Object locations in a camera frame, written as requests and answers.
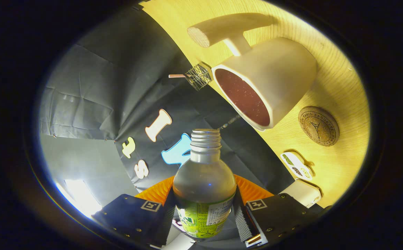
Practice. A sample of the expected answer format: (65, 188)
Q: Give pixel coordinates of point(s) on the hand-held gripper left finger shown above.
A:
(163, 222)

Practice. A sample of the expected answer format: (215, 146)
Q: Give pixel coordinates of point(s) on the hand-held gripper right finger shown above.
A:
(242, 222)

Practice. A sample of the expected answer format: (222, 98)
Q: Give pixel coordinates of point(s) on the silver juice bottle green label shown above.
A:
(203, 184)

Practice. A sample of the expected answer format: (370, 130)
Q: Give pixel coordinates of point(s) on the round cork coaster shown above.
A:
(318, 126)

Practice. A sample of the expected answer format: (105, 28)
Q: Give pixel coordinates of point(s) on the white toaster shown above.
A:
(300, 192)

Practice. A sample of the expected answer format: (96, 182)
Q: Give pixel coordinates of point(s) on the white divided dish of beans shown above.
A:
(297, 166)

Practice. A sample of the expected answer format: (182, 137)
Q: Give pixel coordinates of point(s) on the pink striped straw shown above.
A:
(177, 75)

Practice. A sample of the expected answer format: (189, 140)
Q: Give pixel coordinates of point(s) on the black backdrop cloth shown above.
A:
(101, 76)

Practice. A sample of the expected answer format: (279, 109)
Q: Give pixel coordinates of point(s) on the wooden table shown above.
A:
(340, 90)

